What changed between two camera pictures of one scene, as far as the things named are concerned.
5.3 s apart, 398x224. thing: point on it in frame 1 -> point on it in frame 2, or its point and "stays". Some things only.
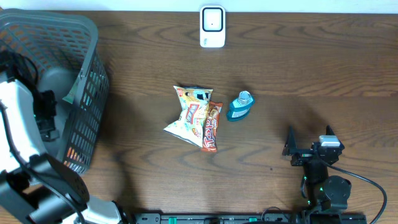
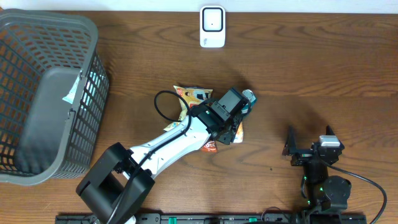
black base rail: [301, 218] stays
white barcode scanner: [212, 26] stays
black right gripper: [290, 147] stays
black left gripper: [43, 118] -> [230, 135]
